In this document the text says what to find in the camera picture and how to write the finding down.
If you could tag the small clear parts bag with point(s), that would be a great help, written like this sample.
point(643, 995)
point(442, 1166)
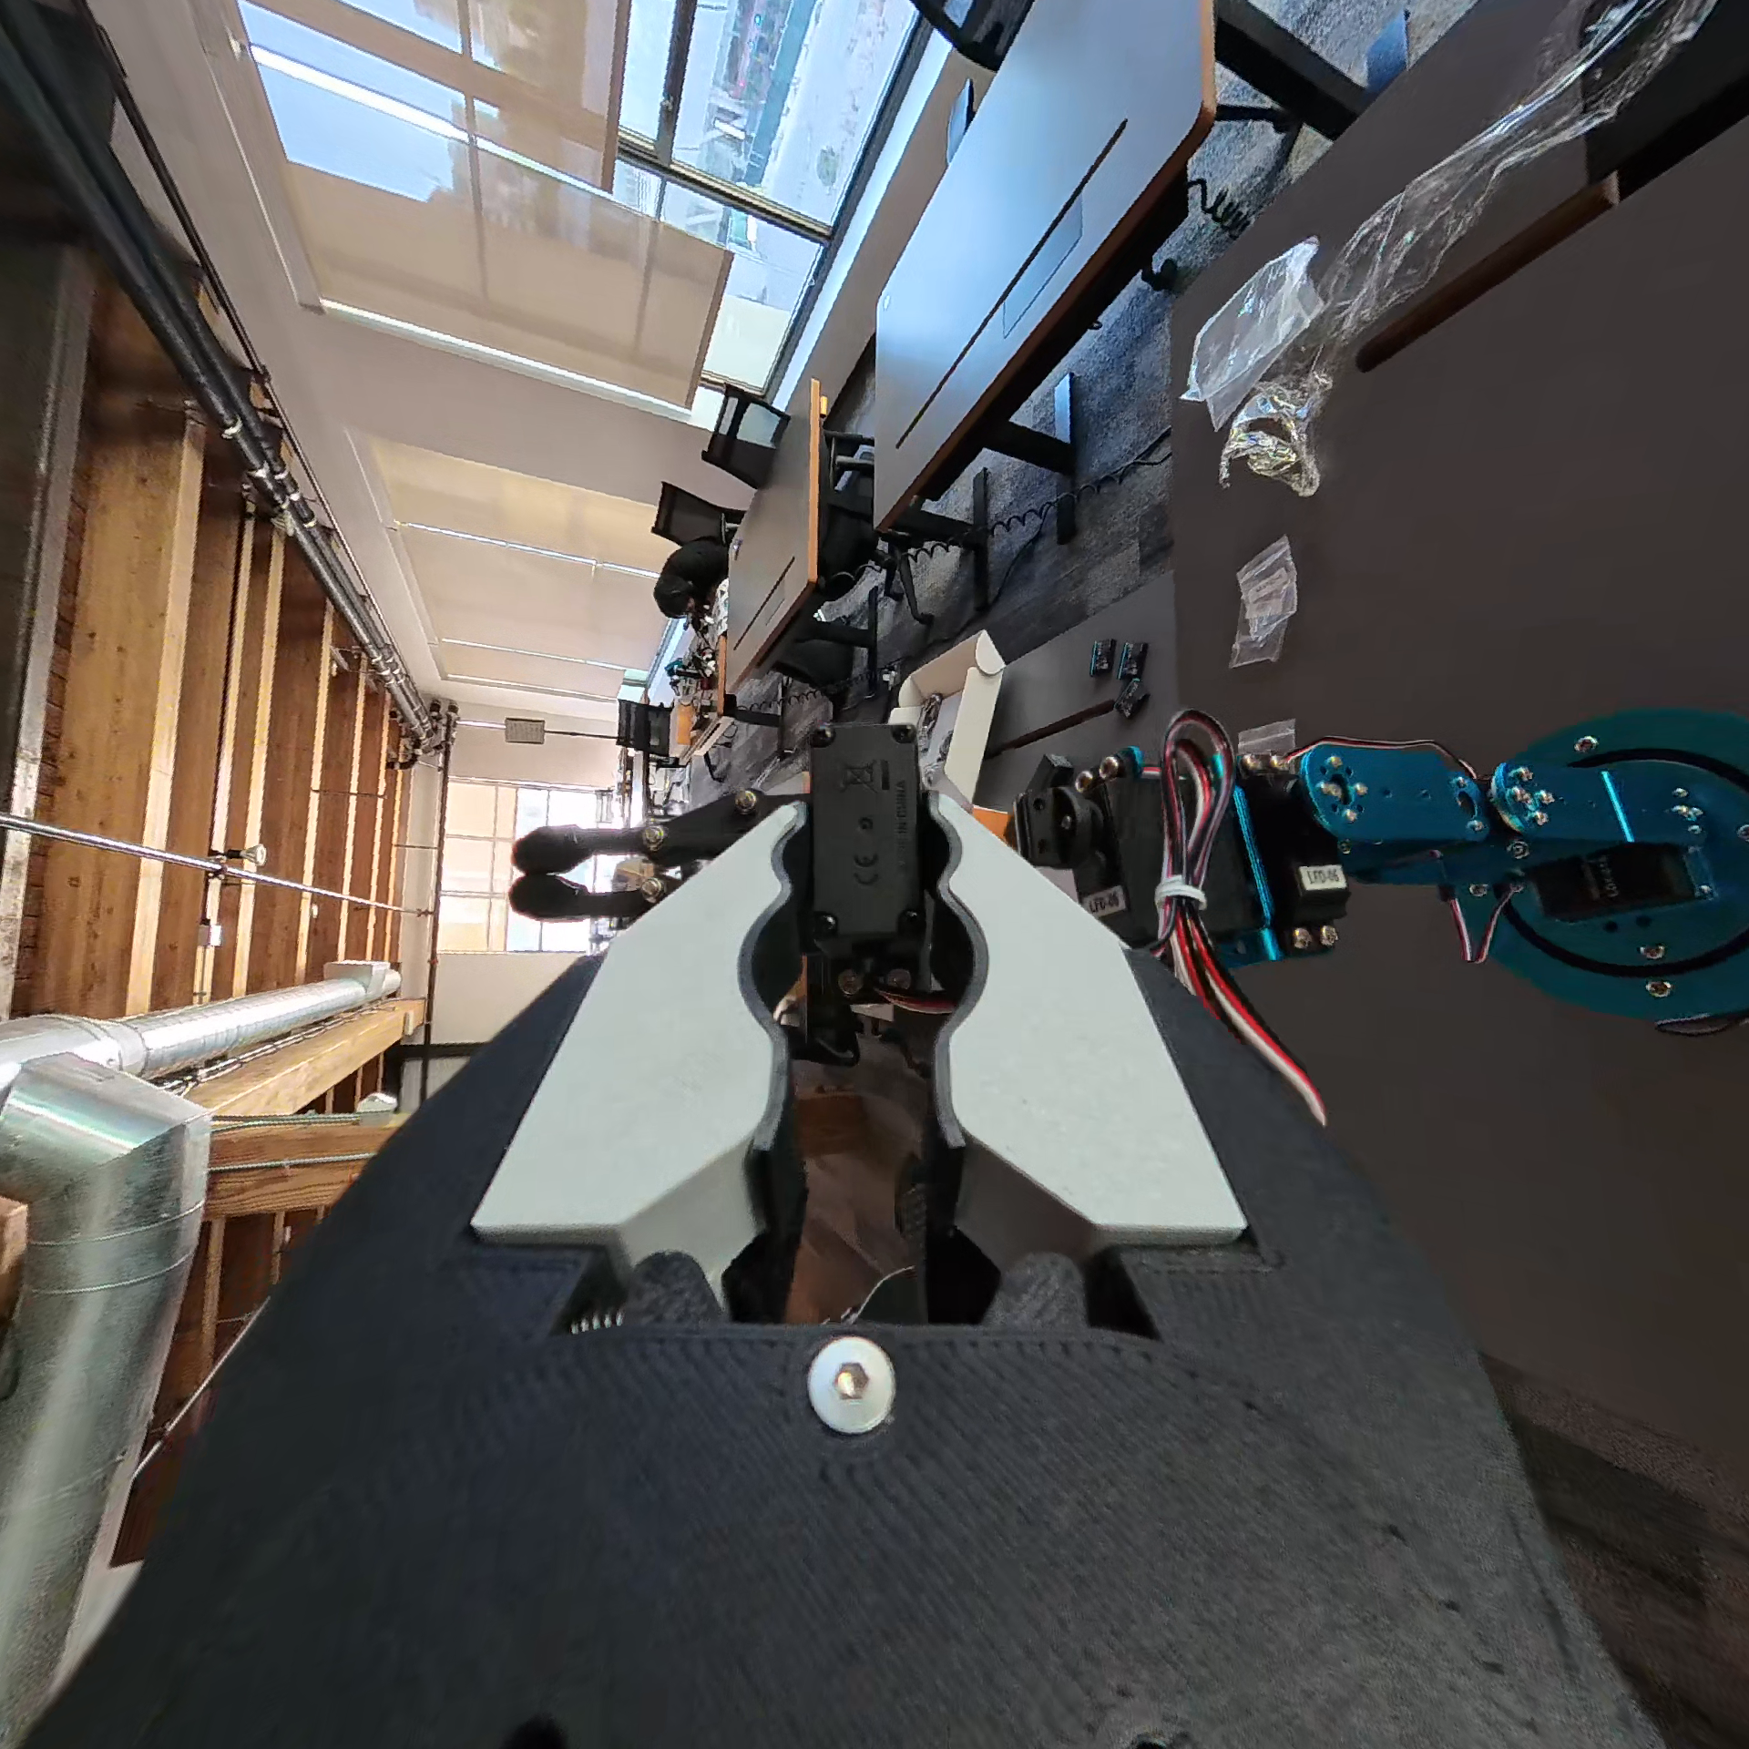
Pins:
point(1269, 736)
point(1263, 601)

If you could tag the silver ventilation duct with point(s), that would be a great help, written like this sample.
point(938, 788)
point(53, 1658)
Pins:
point(82, 1228)

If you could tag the black ceiling pipes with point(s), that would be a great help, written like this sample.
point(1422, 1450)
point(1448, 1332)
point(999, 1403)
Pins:
point(178, 321)

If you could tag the black jacket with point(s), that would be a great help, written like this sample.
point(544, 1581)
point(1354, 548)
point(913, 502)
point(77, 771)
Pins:
point(687, 580)

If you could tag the long clear plastic wrap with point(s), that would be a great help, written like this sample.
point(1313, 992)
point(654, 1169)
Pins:
point(1434, 204)

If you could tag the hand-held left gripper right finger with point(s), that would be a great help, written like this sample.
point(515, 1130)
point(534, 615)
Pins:
point(1079, 1066)

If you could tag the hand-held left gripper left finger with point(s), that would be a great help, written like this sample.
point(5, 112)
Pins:
point(642, 1066)

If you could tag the black mesh side chair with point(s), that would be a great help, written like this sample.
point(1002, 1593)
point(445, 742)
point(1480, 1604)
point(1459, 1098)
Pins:
point(977, 27)

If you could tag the white cardboard box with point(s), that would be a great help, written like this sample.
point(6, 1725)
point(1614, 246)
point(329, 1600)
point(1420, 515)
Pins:
point(977, 725)

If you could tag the black mesh office chair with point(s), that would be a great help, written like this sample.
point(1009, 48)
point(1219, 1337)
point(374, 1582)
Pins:
point(642, 731)
point(696, 517)
point(748, 433)

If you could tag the blue toy robot arm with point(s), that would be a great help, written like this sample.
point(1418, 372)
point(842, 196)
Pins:
point(1394, 806)

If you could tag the black toy claw with servo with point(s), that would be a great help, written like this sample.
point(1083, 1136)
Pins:
point(861, 820)

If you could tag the beige roller blind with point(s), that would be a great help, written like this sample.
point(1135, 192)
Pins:
point(546, 273)
point(546, 519)

